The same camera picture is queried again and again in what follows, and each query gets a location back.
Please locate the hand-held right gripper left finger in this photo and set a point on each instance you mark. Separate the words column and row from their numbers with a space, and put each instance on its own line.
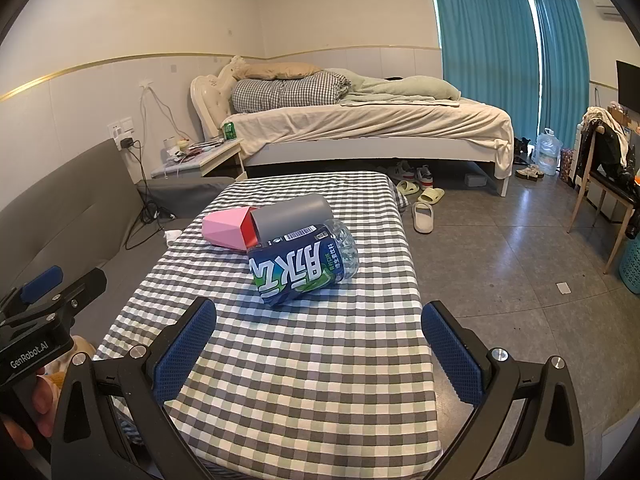
column 184, row 357

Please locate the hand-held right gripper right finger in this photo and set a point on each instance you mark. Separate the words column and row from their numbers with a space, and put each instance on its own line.
column 451, row 355

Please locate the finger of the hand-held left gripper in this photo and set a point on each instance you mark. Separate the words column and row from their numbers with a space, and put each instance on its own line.
column 42, row 282
column 82, row 287

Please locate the pink faceted cup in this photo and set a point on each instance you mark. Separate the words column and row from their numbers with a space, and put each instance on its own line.
column 222, row 227

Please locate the grey cup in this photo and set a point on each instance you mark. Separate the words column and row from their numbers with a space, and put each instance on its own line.
column 290, row 212

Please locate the person's left hand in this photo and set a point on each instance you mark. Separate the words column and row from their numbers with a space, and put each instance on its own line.
column 42, row 405

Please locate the grey sofa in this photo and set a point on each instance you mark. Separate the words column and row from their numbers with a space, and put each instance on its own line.
column 55, row 210

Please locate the white tissue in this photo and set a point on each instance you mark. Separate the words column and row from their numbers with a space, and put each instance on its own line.
column 172, row 237

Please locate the grey checkered tablecloth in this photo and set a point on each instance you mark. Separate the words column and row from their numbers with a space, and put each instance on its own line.
column 310, row 360

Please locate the white paper scrap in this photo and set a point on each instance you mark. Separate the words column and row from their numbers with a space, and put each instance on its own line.
column 564, row 288

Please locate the plastic bottle with blue label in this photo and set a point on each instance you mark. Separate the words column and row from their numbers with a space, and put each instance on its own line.
column 295, row 272

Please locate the beige slipper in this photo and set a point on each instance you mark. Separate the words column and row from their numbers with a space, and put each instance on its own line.
column 423, row 217
column 432, row 196

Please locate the pale green slipper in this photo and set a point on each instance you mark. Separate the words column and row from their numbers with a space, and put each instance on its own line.
column 407, row 189

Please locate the grey box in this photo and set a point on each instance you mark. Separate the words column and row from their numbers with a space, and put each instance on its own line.
column 476, row 180

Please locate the white nightstand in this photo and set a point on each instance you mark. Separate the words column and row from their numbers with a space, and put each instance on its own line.
column 210, row 160

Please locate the grey white sneaker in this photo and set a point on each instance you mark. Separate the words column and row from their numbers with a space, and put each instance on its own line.
column 404, row 170
column 425, row 176

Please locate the beige chunky sneaker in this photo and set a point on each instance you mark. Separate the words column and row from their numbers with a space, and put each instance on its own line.
column 530, row 173

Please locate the blue laundry basket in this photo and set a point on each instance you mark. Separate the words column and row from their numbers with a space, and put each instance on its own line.
column 632, row 267

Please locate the green drink can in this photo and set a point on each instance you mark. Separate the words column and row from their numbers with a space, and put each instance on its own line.
column 229, row 131

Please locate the bed with beige sheet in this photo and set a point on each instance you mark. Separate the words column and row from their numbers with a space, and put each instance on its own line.
column 370, row 152

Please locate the clear water jug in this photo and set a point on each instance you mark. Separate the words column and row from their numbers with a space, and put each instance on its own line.
column 546, row 155

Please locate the patterned gift bag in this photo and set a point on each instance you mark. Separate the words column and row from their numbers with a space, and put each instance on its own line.
column 567, row 165

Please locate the wooden chair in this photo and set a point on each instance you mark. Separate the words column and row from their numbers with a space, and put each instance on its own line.
column 607, row 187

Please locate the beige bedsheet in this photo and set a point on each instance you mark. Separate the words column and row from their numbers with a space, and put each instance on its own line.
column 380, row 122

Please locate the black garment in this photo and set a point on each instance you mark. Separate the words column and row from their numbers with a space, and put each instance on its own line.
column 607, row 155

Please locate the pale green blanket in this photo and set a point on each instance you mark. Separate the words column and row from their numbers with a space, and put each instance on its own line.
column 400, row 87

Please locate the white garment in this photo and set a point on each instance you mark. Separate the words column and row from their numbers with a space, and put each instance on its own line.
column 617, row 132

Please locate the black white checkered quilt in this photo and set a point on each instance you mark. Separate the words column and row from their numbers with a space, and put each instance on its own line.
column 285, row 92

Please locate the beige pillow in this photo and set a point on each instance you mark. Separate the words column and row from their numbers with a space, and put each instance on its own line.
column 280, row 71

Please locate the narrow teal curtain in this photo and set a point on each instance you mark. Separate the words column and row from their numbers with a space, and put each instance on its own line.
column 562, row 70

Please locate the wide teal curtain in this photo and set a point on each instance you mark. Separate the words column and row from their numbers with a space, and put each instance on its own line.
column 480, row 50

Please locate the black television screen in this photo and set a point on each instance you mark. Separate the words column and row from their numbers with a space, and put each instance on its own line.
column 629, row 85

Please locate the white air conditioner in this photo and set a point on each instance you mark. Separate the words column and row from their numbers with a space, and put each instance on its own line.
column 607, row 7

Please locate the wall socket with charger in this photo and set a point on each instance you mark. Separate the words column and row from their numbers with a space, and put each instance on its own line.
column 121, row 135

